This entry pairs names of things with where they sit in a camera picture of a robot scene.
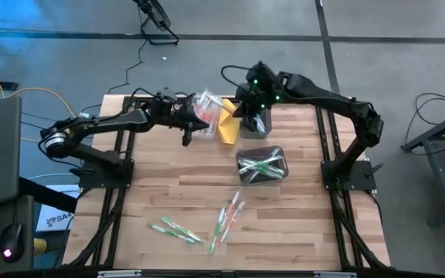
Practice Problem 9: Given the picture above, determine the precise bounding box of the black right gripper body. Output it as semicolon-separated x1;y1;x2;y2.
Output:
234;60;286;117

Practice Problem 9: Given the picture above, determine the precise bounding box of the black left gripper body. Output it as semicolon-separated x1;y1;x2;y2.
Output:
151;90;199;131

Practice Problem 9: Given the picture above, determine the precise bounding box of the blue toothbrush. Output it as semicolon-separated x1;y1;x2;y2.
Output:
253;114;267;135

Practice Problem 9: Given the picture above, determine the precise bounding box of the clear plastic bin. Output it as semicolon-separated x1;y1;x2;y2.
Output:
192;88;223;138

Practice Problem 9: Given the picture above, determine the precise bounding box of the dark translucent plastic bin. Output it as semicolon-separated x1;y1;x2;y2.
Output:
239;103;273;140
235;144;290;187

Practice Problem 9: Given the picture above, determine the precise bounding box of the yellow cloth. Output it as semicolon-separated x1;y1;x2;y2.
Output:
217;98;242;146

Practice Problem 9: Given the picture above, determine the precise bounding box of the black metal floor stand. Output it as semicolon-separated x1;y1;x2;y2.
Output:
132;0;180;46

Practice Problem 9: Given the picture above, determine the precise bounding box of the black diagonal bar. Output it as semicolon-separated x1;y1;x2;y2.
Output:
17;175;79;215

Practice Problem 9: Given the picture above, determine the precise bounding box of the white printed box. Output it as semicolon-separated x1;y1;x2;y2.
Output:
36;184;76;232

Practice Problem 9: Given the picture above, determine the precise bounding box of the black computer desk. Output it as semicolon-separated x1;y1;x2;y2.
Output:
0;195;36;273

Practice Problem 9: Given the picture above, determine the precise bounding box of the small yellow object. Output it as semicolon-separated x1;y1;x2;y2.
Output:
32;238;49;256

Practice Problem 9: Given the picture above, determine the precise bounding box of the black computer mouse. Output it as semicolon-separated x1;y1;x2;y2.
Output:
0;222;25;264

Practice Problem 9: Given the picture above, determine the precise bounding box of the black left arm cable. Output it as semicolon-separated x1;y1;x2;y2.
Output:
127;86;192;107

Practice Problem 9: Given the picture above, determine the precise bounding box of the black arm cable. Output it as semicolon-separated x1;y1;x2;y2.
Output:
127;86;192;107
220;64;255;92

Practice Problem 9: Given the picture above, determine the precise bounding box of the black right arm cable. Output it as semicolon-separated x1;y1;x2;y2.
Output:
220;64;255;92

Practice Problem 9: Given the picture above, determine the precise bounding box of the black floor cable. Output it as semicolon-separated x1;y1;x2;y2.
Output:
79;38;148;117
406;91;445;131

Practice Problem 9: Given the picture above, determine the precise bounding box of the yellow cable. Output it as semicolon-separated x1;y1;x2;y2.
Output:
0;63;80;142

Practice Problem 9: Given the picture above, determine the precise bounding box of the silver bracket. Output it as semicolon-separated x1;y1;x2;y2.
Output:
97;270;143;278
313;270;358;278

